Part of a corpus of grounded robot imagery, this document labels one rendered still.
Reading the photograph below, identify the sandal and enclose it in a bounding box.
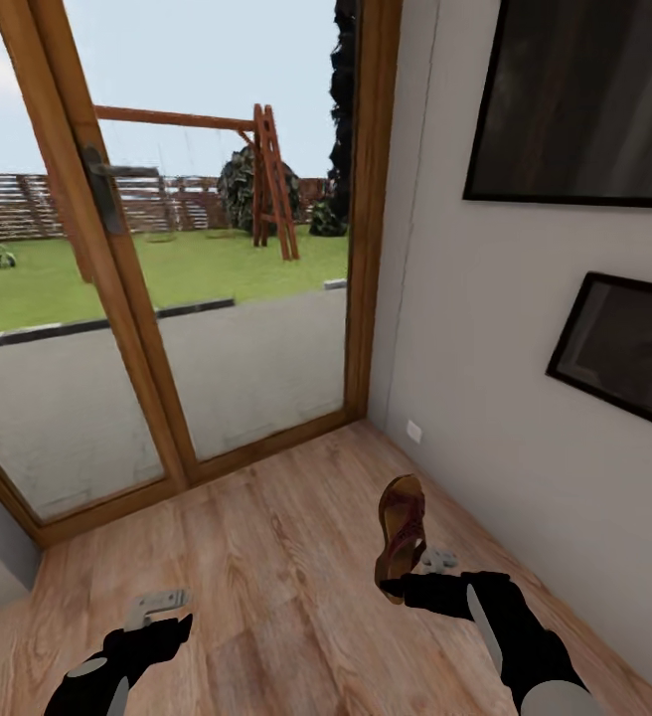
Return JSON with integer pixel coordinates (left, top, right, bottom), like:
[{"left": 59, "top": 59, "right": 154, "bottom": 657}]
[{"left": 375, "top": 474, "right": 426, "bottom": 606}]

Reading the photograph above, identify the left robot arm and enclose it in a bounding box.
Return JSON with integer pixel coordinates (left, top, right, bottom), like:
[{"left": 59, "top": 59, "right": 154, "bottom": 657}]
[{"left": 44, "top": 589, "right": 193, "bottom": 716}]

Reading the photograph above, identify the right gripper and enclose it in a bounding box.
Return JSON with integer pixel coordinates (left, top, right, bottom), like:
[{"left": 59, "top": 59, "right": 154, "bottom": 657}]
[{"left": 380, "top": 573, "right": 452, "bottom": 616}]

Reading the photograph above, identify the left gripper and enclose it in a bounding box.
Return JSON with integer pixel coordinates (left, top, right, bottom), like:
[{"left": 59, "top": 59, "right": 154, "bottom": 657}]
[{"left": 104, "top": 614, "right": 193, "bottom": 678}]

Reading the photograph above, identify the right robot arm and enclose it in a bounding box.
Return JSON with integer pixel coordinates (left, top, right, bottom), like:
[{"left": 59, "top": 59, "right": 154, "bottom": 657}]
[{"left": 380, "top": 547, "right": 606, "bottom": 716}]

